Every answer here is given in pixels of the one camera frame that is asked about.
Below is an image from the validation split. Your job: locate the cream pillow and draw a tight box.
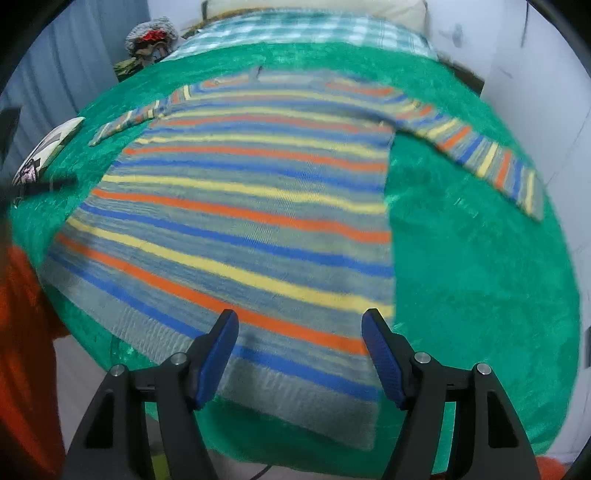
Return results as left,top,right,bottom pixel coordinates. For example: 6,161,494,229
202,0,428,32

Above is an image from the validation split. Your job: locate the person's left forearm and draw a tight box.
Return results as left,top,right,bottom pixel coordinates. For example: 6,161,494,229
0,242,71,480

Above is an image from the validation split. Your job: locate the green fluffy blanket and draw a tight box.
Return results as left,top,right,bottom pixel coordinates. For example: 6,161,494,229
8,41,581,478

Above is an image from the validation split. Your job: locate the teal checked bedsheet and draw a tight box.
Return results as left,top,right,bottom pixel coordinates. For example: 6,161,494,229
159,10,438,63

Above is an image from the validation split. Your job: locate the dark wooden bed frame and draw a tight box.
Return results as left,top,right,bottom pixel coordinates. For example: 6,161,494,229
447,59,485,95

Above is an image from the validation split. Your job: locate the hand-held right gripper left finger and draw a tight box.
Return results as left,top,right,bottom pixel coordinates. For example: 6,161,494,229
60,308,240,480

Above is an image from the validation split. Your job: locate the white wardrobe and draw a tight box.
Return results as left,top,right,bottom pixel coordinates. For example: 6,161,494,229
427,0,583,195

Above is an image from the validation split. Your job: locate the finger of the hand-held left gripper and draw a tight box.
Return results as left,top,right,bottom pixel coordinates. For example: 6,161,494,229
22,177,78,196

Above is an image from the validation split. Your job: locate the striped knitted sweater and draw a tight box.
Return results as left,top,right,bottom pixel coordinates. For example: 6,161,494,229
41,68,546,452

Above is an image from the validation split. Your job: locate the pile of clothes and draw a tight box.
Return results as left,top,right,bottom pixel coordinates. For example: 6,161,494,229
113,17,180,80

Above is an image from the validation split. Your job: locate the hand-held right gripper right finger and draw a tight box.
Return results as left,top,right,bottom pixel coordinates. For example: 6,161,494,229
361,308,542,480

